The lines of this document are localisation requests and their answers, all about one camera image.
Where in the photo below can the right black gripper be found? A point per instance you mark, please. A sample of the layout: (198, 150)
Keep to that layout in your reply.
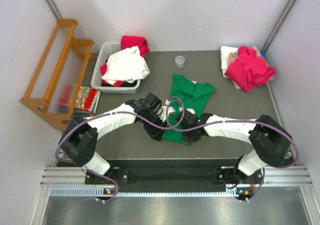
(188, 140)

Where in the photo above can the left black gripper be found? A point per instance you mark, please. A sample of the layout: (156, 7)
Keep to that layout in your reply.
(155, 132)

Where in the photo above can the green t shirt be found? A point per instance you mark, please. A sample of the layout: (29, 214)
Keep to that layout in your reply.
(194, 95)

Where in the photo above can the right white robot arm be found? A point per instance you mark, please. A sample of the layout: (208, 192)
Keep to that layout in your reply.
(269, 140)

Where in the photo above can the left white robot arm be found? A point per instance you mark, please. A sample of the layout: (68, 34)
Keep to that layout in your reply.
(80, 138)

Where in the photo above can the blue item behind shirts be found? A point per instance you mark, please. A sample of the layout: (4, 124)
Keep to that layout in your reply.
(263, 53)

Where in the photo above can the black t shirt in basket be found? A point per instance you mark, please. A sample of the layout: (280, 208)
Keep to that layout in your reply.
(119, 84)

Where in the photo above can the white t shirt in basket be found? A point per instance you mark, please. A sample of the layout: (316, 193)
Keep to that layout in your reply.
(126, 65)

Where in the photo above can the jar of paper clips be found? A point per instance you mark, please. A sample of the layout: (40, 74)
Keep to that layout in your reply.
(179, 61)

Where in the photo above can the colourful red box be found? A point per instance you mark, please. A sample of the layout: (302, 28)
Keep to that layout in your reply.
(87, 101)

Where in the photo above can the red t shirt in basket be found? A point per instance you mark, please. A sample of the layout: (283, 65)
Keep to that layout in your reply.
(128, 42)

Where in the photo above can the folded pink t shirt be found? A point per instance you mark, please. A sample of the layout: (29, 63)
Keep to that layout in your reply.
(235, 56)

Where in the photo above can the folded white t shirt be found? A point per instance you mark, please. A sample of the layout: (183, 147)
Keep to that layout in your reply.
(225, 51)

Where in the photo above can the crumpled red t shirt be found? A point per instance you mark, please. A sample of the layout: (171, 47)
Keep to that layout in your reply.
(250, 70)

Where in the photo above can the wooden rack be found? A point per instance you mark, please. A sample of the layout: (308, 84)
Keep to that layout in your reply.
(54, 86)

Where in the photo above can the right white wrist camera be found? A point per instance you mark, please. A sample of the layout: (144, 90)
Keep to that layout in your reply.
(191, 111)

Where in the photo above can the slotted cable duct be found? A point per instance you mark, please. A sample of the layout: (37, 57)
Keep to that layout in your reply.
(104, 192)

